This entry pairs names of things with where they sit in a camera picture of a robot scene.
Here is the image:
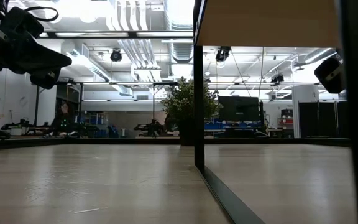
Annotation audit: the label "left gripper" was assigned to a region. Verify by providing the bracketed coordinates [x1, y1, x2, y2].
[0, 29, 73, 90]

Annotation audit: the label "black-framed wooden shelf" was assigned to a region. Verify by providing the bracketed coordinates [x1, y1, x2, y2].
[193, 0, 358, 224]

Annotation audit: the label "person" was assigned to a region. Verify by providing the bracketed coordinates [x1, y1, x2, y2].
[52, 102, 74, 137]

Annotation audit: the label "black round hanging device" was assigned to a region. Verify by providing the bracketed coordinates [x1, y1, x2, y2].
[109, 48, 123, 63]
[214, 46, 232, 63]

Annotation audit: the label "potted green plant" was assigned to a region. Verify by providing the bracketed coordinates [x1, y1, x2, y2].
[161, 76, 223, 146]

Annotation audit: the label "blue storage bins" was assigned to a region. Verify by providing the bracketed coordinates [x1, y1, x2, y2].
[204, 122, 263, 131]

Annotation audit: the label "black monitor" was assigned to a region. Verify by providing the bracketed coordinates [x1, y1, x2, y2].
[218, 95, 262, 123]

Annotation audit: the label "black cabinets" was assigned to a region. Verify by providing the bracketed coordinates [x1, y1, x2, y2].
[298, 101, 349, 139]

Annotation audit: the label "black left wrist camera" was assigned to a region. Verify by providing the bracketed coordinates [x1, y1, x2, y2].
[0, 6, 45, 39]

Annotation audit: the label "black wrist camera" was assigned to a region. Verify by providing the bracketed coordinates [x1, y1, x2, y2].
[0, 6, 45, 39]
[314, 57, 346, 95]

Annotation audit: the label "black looped cable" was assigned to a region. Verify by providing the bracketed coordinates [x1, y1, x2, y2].
[23, 6, 60, 23]

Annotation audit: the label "black background frame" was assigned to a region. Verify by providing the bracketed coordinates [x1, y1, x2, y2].
[34, 81, 180, 138]

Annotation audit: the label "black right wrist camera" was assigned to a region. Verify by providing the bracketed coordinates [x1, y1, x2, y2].
[314, 57, 346, 95]

